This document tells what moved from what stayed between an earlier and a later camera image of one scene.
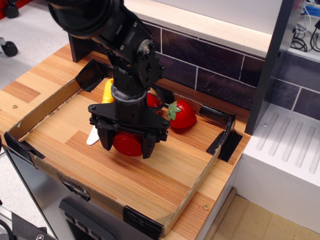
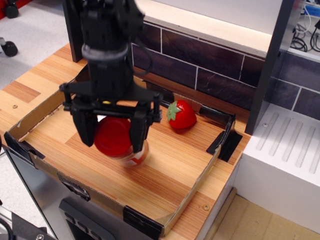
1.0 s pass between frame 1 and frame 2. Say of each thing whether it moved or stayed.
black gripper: moved
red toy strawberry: stayed
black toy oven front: stayed
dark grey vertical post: stayed
